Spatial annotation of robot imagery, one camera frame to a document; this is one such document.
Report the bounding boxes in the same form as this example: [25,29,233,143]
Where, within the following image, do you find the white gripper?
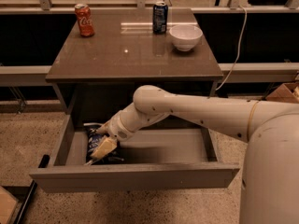
[91,112,133,160]

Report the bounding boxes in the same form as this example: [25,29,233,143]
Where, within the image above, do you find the blue kettle chip bag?
[82,122,125,166]

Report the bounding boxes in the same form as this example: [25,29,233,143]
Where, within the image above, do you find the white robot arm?
[97,85,299,224]

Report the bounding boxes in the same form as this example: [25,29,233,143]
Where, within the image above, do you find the grey cabinet with glossy top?
[46,9,222,111]

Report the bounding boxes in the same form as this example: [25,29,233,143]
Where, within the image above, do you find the open grey top drawer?
[29,83,241,194]

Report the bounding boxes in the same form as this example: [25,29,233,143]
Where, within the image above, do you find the red soda can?
[75,4,94,37]

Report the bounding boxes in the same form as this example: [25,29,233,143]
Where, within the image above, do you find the white ceramic bowl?
[169,24,203,51]

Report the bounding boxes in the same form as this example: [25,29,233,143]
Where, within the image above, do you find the blue soda can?
[152,2,168,34]

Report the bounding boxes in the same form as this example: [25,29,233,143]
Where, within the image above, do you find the cardboard box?
[266,83,299,104]

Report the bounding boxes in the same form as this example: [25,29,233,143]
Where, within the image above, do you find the black floor rail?
[13,154,50,224]

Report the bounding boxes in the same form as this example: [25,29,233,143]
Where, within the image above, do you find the white power cable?
[214,5,248,92]

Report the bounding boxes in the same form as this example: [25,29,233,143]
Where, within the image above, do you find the grey window ledge rail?
[0,63,299,87]

